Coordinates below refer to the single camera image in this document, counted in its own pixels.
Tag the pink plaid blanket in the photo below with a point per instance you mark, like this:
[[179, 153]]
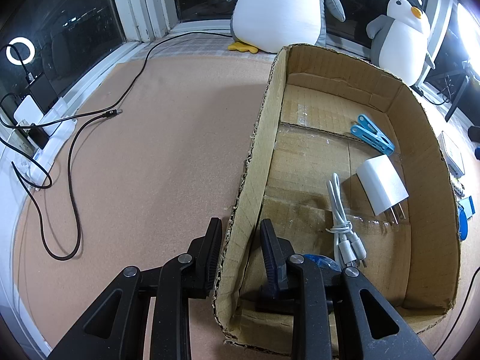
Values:
[[197, 43]]

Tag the blue clothes peg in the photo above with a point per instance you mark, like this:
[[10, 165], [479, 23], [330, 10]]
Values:
[[368, 132]]

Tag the white power adapter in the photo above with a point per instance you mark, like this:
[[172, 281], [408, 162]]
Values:
[[383, 187]]

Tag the white charger at window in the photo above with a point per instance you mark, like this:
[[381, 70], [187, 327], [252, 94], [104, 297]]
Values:
[[28, 112]]

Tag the small grey white penguin plush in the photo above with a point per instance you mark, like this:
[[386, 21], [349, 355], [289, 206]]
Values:
[[399, 41]]

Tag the white square product box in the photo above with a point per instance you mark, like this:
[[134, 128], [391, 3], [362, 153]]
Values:
[[452, 155]]

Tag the blue plastic phone stand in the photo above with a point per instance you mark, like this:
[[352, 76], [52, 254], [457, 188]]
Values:
[[465, 211]]

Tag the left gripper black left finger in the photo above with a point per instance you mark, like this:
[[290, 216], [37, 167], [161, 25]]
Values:
[[205, 252]]

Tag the white ring light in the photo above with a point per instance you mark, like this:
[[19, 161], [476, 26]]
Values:
[[20, 50]]

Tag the cardboard box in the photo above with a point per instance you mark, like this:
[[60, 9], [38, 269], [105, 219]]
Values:
[[301, 174]]

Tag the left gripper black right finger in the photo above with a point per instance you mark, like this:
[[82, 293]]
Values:
[[275, 251]]

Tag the blue round key fob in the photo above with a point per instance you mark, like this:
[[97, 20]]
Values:
[[324, 262]]

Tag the large grey white penguin plush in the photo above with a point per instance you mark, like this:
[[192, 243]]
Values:
[[270, 25]]

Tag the black stand leg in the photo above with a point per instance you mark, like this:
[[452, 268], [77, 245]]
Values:
[[456, 101]]

